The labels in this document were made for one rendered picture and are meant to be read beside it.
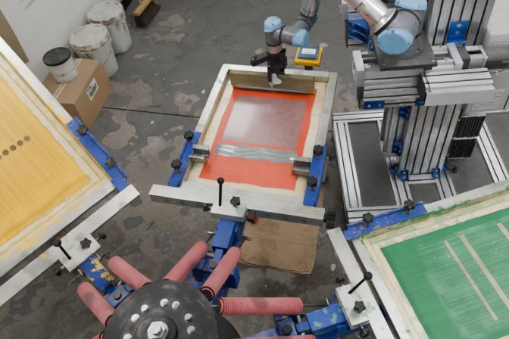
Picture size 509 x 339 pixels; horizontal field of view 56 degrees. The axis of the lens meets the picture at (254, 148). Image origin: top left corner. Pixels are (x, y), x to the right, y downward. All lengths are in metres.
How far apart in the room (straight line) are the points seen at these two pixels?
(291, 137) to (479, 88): 0.79
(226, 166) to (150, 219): 1.21
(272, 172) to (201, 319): 0.85
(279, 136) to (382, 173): 1.00
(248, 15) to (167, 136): 1.59
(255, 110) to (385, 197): 1.01
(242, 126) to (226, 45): 2.16
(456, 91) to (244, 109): 0.92
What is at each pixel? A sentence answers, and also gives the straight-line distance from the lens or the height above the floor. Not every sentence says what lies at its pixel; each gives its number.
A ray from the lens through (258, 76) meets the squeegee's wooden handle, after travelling 2.27.
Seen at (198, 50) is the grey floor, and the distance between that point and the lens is 4.27.
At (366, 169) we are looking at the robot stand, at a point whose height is 0.21.
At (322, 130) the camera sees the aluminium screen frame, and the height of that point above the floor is 0.99.
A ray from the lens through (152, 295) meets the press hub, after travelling 1.39.
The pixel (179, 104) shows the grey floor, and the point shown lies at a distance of 3.78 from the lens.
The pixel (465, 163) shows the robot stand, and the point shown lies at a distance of 3.09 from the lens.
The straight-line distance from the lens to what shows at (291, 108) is 2.23.
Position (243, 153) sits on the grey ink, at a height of 0.96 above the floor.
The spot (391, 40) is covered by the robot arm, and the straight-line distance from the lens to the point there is 1.82.
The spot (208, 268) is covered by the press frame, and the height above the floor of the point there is 1.04.
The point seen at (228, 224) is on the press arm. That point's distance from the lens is 1.76.
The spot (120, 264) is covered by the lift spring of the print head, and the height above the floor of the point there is 1.15.
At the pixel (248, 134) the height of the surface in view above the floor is 0.95.
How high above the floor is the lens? 2.52
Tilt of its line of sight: 49 degrees down
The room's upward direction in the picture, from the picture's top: 9 degrees counter-clockwise
